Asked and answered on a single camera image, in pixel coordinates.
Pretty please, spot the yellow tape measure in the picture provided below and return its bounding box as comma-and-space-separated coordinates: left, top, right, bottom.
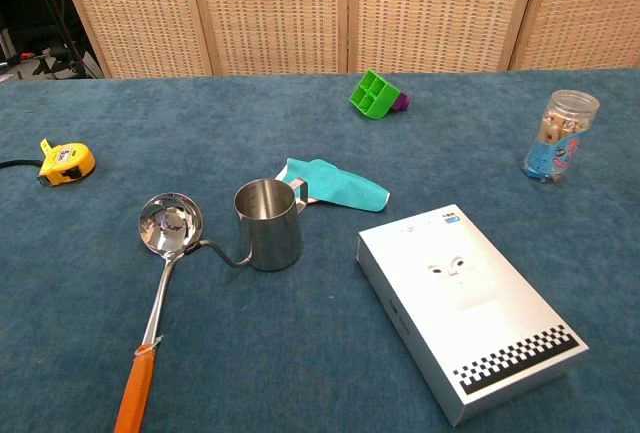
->
0, 137, 96, 187

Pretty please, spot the green and purple block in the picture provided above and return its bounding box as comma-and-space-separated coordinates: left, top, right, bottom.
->
348, 69, 401, 121

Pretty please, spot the teal and white cloth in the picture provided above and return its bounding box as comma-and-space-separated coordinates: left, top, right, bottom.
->
273, 156, 391, 215

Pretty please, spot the small steel measuring cup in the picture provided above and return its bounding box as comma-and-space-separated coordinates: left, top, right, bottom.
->
185, 178, 307, 273

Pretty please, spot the white box with checker strip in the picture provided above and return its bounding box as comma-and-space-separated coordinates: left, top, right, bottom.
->
356, 204, 590, 427

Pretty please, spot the blue table mat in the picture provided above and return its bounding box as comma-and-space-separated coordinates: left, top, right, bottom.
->
0, 68, 640, 433

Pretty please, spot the wicker folding screen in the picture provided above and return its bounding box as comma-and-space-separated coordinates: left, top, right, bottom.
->
52, 0, 640, 79

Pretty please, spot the clear plastic snack jar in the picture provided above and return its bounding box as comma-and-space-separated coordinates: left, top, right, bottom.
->
521, 89, 601, 185

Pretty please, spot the black tripod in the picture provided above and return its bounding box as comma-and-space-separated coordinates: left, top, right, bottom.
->
24, 0, 96, 79

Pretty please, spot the steel ladle with orange handle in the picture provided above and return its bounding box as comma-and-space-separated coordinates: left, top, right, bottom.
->
113, 192, 205, 433

